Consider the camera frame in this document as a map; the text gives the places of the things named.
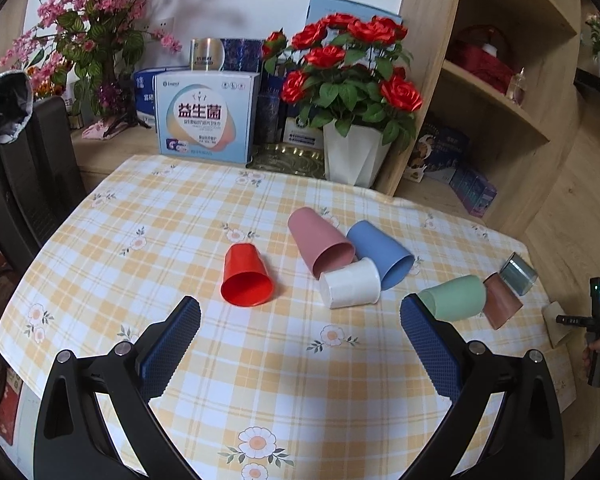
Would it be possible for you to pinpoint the wooden shelf unit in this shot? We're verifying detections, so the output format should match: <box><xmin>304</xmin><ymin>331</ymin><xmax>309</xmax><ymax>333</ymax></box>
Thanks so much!
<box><xmin>400</xmin><ymin>0</ymin><xmax>581</xmax><ymax>236</ymax></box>

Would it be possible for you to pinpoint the blue cup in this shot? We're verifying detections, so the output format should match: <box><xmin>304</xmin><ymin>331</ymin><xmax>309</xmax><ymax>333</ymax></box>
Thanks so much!
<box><xmin>347</xmin><ymin>220</ymin><xmax>415</xmax><ymax>290</ymax></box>

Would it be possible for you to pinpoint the red item on shelf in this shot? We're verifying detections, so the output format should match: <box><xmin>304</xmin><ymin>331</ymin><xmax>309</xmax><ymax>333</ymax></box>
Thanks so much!
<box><xmin>446</xmin><ymin>25</ymin><xmax>514</xmax><ymax>94</ymax></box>

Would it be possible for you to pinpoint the grey jacket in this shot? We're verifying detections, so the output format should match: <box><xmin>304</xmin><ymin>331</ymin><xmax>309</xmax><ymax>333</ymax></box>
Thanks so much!
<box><xmin>0</xmin><ymin>70</ymin><xmax>33</xmax><ymax>144</ymax></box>

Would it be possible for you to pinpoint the beige speckled cup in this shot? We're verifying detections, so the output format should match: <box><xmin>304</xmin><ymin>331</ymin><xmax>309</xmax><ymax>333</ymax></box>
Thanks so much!
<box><xmin>542</xmin><ymin>301</ymin><xmax>573</xmax><ymax>349</ymax></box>

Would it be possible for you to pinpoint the purple small box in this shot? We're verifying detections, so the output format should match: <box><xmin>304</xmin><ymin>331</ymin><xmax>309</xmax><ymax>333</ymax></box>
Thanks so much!
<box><xmin>450</xmin><ymin>168</ymin><xmax>498</xmax><ymax>218</ymax></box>

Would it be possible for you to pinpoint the dark blue gift box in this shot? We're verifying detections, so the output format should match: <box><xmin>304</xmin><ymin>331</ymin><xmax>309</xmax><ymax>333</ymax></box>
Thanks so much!
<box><xmin>221</xmin><ymin>38</ymin><xmax>263</xmax><ymax>73</ymax></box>

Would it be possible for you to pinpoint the white flower pot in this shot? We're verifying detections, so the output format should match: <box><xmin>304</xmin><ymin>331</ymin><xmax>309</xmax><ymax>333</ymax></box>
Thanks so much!
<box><xmin>323</xmin><ymin>122</ymin><xmax>391</xmax><ymax>188</ymax></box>

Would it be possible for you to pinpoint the silver tin can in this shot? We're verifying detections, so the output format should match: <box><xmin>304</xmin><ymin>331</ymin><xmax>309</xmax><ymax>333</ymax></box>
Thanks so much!
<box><xmin>189</xmin><ymin>38</ymin><xmax>225</xmax><ymax>72</ymax></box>

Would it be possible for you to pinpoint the pink cup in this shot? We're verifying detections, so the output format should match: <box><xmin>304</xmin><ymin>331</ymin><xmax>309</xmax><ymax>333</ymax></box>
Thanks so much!
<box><xmin>287</xmin><ymin>207</ymin><xmax>355</xmax><ymax>280</ymax></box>

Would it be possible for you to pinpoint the white paper cup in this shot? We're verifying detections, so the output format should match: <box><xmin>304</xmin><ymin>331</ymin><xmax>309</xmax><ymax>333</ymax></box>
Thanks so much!
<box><xmin>318</xmin><ymin>258</ymin><xmax>381</xmax><ymax>310</ymax></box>

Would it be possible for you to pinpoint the gold tray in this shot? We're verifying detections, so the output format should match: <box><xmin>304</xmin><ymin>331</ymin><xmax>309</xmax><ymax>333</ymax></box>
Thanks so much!
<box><xmin>247</xmin><ymin>143</ymin><xmax>325</xmax><ymax>180</ymax></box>

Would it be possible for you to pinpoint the blue white carton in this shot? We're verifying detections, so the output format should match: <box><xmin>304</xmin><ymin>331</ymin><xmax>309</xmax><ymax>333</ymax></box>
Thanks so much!
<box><xmin>133</xmin><ymin>66</ymin><xmax>189</xmax><ymax>129</ymax></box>

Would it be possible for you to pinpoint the probiotic product box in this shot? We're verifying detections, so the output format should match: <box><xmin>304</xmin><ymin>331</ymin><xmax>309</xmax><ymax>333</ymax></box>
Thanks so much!
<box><xmin>154</xmin><ymin>70</ymin><xmax>260</xmax><ymax>166</ymax></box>

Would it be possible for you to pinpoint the red rose bouquet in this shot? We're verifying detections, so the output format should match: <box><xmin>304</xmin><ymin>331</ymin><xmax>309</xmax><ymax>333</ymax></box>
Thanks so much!
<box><xmin>262</xmin><ymin>13</ymin><xmax>422</xmax><ymax>151</ymax></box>

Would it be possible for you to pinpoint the pink blossom plant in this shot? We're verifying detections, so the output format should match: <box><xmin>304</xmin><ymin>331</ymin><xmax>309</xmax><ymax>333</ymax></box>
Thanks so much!
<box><xmin>0</xmin><ymin>0</ymin><xmax>182</xmax><ymax>119</ymax></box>

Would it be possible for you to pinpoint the yellow plaid tablecloth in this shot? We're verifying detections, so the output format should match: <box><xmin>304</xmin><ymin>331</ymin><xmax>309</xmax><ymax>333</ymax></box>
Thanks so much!
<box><xmin>0</xmin><ymin>153</ymin><xmax>579</xmax><ymax>480</ymax></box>

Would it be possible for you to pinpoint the black chair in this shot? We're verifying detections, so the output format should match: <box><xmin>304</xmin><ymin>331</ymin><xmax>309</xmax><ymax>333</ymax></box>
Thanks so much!
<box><xmin>0</xmin><ymin>96</ymin><xmax>86</xmax><ymax>274</ymax></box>

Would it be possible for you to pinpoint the snack box on shelf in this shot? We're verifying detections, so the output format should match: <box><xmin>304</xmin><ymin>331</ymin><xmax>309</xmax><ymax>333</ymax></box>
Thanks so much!
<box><xmin>403</xmin><ymin>116</ymin><xmax>470</xmax><ymax>182</ymax></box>

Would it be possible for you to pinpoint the green cup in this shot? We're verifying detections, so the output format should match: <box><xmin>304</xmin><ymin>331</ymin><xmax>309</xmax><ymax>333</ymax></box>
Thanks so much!
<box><xmin>417</xmin><ymin>275</ymin><xmax>486</xmax><ymax>322</ymax></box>

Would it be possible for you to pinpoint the grey-green translucent cup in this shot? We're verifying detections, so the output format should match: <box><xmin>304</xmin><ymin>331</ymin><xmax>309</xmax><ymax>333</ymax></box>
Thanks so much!
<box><xmin>498</xmin><ymin>252</ymin><xmax>538</xmax><ymax>296</ymax></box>

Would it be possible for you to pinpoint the small glass bottle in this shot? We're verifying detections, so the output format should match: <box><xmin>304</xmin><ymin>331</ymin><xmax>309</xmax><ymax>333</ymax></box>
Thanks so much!
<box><xmin>505</xmin><ymin>68</ymin><xmax>527</xmax><ymax>106</ymax></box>

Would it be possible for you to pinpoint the red plastic cup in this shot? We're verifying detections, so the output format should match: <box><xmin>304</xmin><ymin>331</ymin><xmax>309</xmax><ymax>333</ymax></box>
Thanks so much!
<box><xmin>220</xmin><ymin>243</ymin><xmax>274</xmax><ymax>307</ymax></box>

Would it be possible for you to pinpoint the light blue tall box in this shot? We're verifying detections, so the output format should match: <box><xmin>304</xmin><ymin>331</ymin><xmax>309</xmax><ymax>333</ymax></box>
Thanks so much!
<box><xmin>306</xmin><ymin>0</ymin><xmax>403</xmax><ymax>24</ymax></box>

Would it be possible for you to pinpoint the brown translucent cup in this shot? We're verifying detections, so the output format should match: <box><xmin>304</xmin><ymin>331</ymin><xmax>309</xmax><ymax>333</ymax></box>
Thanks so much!
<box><xmin>483</xmin><ymin>273</ymin><xmax>522</xmax><ymax>330</ymax></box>

